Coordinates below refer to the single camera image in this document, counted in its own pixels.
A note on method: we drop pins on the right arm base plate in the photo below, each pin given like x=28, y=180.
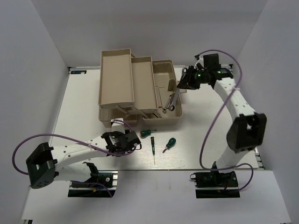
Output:
x=209, y=185

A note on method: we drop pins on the beige plastic toolbox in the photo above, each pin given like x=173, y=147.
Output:
x=134, y=88

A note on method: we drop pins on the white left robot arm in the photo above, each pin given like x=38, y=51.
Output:
x=47, y=164

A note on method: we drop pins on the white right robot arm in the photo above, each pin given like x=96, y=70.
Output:
x=248, y=126

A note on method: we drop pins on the stubby green orange-capped screwdriver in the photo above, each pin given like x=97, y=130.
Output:
x=145, y=133

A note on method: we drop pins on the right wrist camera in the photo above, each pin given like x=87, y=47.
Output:
x=199, y=65

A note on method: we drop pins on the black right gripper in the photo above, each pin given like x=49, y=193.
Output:
x=187, y=82

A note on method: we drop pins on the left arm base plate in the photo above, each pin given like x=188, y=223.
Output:
x=102, y=185

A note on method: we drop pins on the small combination wrench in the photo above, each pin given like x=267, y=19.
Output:
x=167, y=105

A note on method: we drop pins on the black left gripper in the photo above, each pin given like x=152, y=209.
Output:
x=126, y=131

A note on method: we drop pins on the large ratchet wrench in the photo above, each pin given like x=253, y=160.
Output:
x=176, y=93

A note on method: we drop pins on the stubby green handled screwdriver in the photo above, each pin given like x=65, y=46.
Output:
x=170, y=144

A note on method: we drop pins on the slim black green precision screwdriver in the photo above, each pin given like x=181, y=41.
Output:
x=153, y=148

